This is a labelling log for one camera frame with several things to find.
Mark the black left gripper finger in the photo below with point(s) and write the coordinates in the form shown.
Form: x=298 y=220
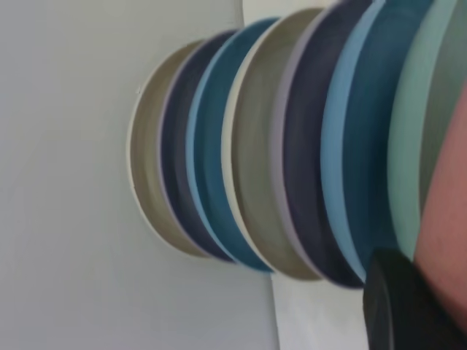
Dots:
x=401 y=310

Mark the pink round plate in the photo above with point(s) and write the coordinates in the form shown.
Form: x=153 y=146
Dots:
x=452 y=218

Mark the dark purple round plate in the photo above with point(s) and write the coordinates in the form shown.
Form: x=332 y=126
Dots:
x=303 y=164
x=173 y=175

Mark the beige round plate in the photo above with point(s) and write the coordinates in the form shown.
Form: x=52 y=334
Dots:
x=251 y=164
x=146 y=164

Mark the green round plate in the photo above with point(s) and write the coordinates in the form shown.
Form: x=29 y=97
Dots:
x=408 y=146

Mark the blue round plate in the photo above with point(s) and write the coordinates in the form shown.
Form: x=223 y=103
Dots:
x=208 y=164
x=350 y=146

